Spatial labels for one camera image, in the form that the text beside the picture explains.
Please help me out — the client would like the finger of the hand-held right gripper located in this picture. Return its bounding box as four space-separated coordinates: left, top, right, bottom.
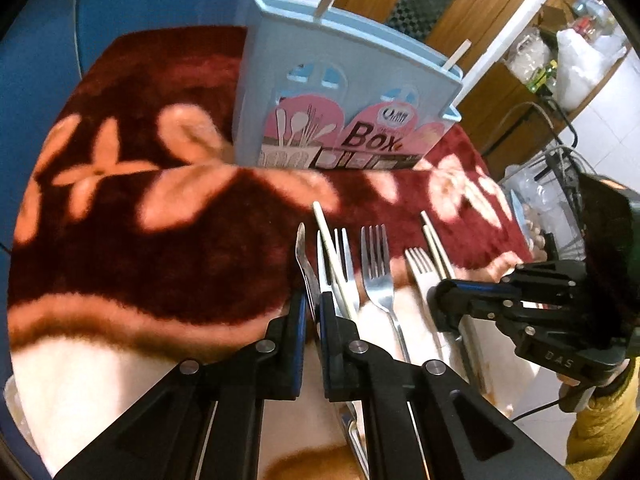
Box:
427 279 536 346
500 259 587 311

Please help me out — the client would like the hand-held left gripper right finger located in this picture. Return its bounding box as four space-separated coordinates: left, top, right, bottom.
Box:
319 291 573 480

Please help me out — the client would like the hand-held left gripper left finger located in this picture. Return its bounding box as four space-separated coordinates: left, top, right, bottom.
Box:
52 290 308 480

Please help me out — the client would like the silver fork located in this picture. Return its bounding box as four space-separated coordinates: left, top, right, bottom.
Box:
404 247 453 356

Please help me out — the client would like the metal table knife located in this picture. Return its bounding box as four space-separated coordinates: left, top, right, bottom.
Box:
317 231 332 295
295 222 321 321

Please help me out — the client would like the metal fork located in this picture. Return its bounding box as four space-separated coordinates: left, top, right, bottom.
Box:
330 227 361 321
361 225 413 366

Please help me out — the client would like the light blue utensil box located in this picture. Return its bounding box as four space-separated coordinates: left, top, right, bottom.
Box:
232 0 463 171

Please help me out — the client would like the person's right forearm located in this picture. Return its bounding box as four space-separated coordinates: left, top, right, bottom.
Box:
567 357 640 467

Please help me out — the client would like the clear plastic bag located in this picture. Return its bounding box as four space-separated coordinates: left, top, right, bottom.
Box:
505 30 556 91
507 167 583 261

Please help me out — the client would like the red floral plush blanket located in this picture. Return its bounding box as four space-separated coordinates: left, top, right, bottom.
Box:
7 25 536 480

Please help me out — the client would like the wooden shelf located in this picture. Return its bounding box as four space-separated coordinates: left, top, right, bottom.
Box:
460 0 631 181

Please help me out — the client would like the white plastic bag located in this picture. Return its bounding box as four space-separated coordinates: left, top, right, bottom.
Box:
555 27 631 113

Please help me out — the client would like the black cable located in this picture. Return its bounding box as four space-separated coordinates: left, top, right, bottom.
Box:
510 399 567 422

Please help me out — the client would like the metal wire rack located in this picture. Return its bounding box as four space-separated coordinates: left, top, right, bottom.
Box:
480 102 588 261

